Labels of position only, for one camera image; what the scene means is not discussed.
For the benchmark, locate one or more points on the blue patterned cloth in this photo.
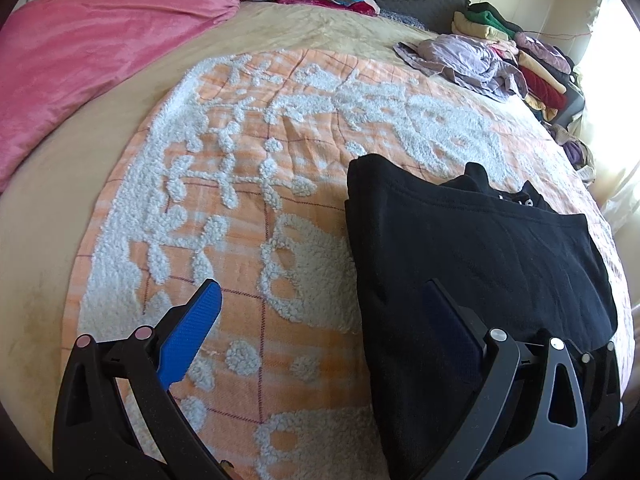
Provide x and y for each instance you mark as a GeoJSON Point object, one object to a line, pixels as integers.
{"type": "Point", "coordinates": [405, 17]}

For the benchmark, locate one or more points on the orange and white tufted blanket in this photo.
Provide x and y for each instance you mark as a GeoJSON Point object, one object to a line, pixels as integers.
{"type": "Point", "coordinates": [250, 170]}

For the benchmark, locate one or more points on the magenta folded cloth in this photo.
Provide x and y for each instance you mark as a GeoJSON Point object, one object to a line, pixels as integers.
{"type": "Point", "coordinates": [360, 7]}

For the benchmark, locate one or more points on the lilac crumpled garment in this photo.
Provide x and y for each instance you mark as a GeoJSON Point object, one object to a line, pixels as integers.
{"type": "Point", "coordinates": [460, 55]}

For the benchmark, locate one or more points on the pile of folded clothes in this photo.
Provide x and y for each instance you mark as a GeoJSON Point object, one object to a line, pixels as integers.
{"type": "Point", "coordinates": [540, 80]}

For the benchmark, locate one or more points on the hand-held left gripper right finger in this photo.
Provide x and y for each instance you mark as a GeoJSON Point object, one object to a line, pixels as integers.
{"type": "Point", "coordinates": [452, 335]}

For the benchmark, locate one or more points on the bed with beige sheet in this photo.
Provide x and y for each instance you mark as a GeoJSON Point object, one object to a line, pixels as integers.
{"type": "Point", "coordinates": [310, 30]}

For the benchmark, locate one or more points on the black sweater with orange patches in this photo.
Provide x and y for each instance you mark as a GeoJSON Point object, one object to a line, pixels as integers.
{"type": "Point", "coordinates": [450, 240]}

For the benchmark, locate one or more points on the pink blanket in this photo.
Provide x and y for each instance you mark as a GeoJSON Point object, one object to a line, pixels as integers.
{"type": "Point", "coordinates": [100, 50]}

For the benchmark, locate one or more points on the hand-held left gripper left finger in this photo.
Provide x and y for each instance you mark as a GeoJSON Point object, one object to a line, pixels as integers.
{"type": "Point", "coordinates": [192, 330]}

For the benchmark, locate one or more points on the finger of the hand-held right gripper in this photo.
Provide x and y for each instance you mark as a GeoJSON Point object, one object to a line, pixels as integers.
{"type": "Point", "coordinates": [602, 390]}

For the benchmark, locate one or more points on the cream curtain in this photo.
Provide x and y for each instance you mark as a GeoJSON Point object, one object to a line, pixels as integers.
{"type": "Point", "coordinates": [620, 160]}

